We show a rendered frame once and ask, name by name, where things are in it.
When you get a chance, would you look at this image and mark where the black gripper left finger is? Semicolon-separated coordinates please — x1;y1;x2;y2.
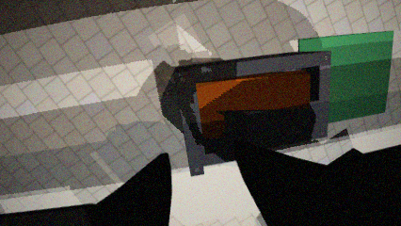
0;153;172;226

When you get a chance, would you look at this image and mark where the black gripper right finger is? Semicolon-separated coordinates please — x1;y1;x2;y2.
234;140;401;226

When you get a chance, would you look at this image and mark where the orange l-shaped part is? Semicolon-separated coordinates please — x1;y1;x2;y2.
196;70;311;138

